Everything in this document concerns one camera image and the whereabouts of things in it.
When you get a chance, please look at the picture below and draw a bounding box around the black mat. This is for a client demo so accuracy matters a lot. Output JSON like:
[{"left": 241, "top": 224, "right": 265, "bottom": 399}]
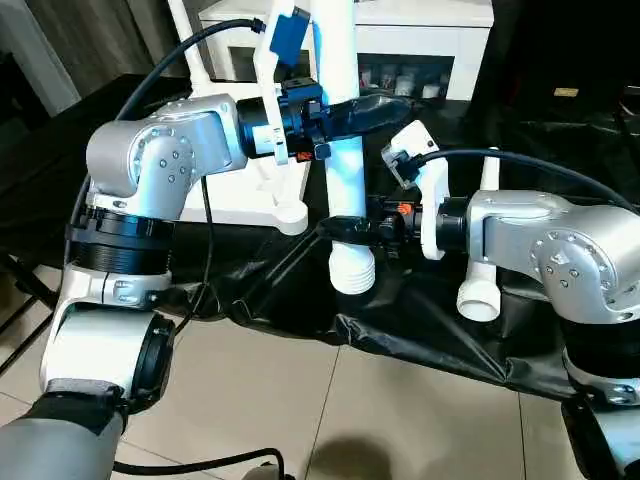
[{"left": 0, "top": 74, "right": 640, "bottom": 401}]

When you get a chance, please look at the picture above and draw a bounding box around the white cabinet with glass doors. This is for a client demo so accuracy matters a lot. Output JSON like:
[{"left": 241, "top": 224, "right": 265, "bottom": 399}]
[{"left": 198, "top": 0, "right": 495, "bottom": 102}]

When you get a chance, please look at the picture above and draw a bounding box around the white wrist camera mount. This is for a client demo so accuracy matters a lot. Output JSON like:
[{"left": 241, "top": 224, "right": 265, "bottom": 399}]
[
  {"left": 380, "top": 119, "right": 450, "bottom": 262},
  {"left": 253, "top": 0, "right": 315, "bottom": 170}
]

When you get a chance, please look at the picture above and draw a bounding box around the white plastic table leg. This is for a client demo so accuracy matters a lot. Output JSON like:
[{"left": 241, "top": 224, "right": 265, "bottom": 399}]
[
  {"left": 455, "top": 146, "right": 502, "bottom": 322},
  {"left": 309, "top": 0, "right": 377, "bottom": 295},
  {"left": 167, "top": 0, "right": 212, "bottom": 100}
]

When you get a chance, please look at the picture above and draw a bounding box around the black folding table frame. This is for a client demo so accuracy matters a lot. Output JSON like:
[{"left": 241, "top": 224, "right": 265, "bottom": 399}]
[{"left": 0, "top": 252, "right": 57, "bottom": 377}]

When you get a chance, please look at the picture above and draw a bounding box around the white plastic table top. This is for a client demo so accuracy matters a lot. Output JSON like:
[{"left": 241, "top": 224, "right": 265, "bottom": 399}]
[{"left": 177, "top": 82, "right": 311, "bottom": 237}]

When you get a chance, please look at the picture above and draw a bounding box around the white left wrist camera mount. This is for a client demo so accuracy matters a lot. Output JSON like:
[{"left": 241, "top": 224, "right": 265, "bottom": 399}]
[{"left": 253, "top": 0, "right": 315, "bottom": 170}]

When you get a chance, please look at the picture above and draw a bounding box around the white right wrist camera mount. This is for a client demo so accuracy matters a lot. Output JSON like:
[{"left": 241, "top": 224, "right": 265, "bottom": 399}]
[{"left": 380, "top": 119, "right": 450, "bottom": 262}]

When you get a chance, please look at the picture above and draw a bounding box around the grey curtain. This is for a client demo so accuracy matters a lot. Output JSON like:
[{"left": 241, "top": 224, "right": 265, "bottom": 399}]
[{"left": 0, "top": 0, "right": 201, "bottom": 120}]

